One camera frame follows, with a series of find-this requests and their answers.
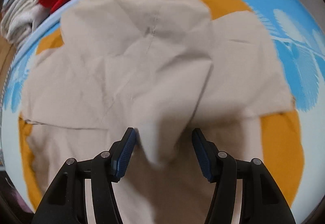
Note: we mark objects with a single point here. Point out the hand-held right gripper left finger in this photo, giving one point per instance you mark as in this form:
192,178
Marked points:
123,155

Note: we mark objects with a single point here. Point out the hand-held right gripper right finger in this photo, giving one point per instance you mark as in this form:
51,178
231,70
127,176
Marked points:
203,155

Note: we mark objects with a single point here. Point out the beige and orange hooded garment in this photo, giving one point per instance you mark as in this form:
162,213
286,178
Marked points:
142,66

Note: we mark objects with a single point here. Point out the blue printed bed sheet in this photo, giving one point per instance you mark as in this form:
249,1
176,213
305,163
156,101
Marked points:
292,61

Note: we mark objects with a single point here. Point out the wooden headboard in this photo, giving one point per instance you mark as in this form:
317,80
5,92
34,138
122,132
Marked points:
5,59

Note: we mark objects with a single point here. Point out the white folded blanket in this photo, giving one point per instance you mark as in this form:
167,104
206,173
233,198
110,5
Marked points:
22,15

